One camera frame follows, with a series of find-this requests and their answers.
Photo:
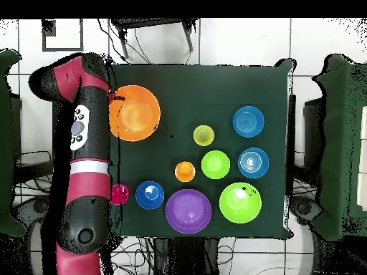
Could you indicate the large orange bowl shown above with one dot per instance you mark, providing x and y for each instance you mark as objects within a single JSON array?
[{"x": 137, "y": 114}]

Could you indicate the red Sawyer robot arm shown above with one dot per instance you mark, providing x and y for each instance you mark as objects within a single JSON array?
[{"x": 89, "y": 183}]

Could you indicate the black stool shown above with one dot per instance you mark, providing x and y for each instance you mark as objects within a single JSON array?
[{"x": 154, "y": 22}]

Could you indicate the yellow cup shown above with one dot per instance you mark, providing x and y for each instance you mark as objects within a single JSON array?
[{"x": 203, "y": 135}]

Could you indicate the red cup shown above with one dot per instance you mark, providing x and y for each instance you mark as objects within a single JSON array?
[{"x": 120, "y": 194}]

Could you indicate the orange cup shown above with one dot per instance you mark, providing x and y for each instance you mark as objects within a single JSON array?
[{"x": 185, "y": 171}]

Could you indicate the dark blue bowl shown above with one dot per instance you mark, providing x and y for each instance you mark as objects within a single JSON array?
[{"x": 150, "y": 195}]

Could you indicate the black metal stand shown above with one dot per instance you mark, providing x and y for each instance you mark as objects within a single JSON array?
[
  {"x": 314, "y": 129},
  {"x": 34, "y": 170}
]

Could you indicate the dark green tablecloth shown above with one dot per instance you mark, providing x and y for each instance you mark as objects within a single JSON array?
[{"x": 229, "y": 86}]

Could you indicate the green cloth side table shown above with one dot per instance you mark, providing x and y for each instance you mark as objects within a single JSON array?
[
  {"x": 5, "y": 143},
  {"x": 341, "y": 143}
]

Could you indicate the small green bowl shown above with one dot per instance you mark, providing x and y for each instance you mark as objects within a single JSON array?
[{"x": 215, "y": 164}]

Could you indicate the light blue bowl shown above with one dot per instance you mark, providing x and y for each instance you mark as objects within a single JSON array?
[
  {"x": 253, "y": 162},
  {"x": 248, "y": 121}
]

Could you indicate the purple bowl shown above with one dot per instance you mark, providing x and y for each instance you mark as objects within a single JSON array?
[{"x": 188, "y": 211}]

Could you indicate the large green bowl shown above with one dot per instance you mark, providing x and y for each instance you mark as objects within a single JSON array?
[{"x": 240, "y": 202}]

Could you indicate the white boxes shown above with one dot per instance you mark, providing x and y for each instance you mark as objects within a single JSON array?
[{"x": 363, "y": 160}]

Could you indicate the black square floor frame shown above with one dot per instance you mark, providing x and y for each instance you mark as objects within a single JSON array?
[{"x": 48, "y": 28}]

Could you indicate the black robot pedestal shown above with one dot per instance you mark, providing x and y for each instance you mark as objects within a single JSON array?
[{"x": 186, "y": 257}]

